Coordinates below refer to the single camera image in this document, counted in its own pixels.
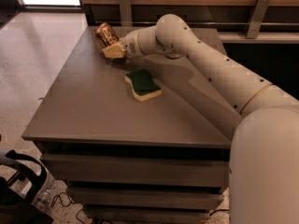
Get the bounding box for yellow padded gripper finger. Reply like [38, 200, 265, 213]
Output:
[103, 42, 126, 60]

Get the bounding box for orange soda can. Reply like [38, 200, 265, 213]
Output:
[94, 22, 119, 49]

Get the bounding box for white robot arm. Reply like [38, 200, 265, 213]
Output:
[96, 14, 299, 224]

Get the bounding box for green white soda can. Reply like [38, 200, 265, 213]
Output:
[165, 53, 182, 60]

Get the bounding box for green yellow sponge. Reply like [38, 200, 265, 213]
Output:
[124, 69, 162, 102]

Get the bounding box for grey drawer cabinet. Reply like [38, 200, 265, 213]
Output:
[23, 28, 240, 224]

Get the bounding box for left metal bracket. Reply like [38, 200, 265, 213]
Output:
[119, 0, 133, 27]

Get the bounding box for metal bracket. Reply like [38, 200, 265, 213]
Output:
[119, 0, 133, 27]
[246, 0, 271, 39]

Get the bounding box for right metal bracket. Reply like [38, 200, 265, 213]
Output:
[246, 0, 271, 39]

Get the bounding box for thin black cable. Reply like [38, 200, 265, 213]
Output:
[50, 191, 92, 224]

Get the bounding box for black power cable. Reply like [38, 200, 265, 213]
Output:
[208, 208, 230, 217]

